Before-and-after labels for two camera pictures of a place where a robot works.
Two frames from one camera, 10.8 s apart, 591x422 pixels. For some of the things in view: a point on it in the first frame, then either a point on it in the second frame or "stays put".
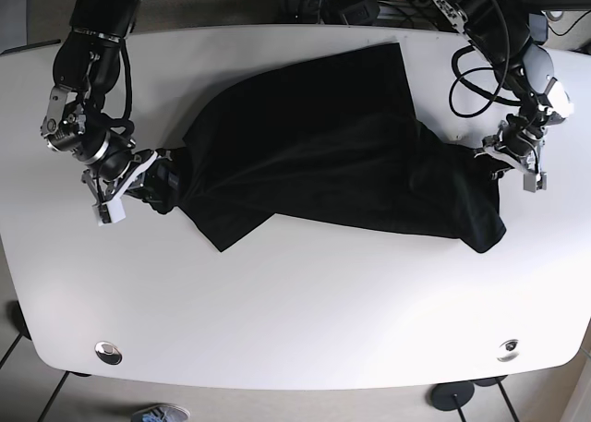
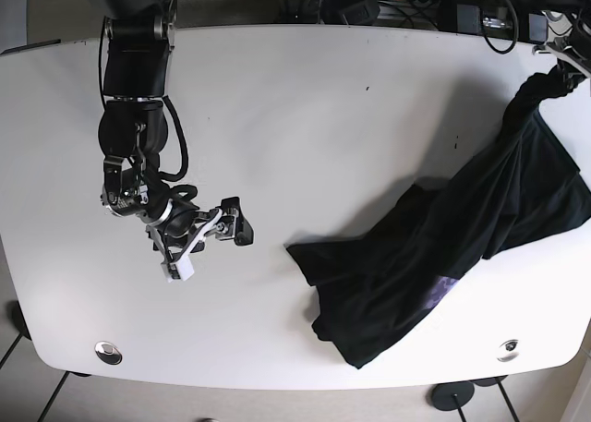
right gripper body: [519, 138] → [575, 47]
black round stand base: [452, 395] stays put
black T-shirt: [330, 136] → [523, 194]
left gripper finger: [160, 186] → [244, 233]
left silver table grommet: [108, 353] stays put
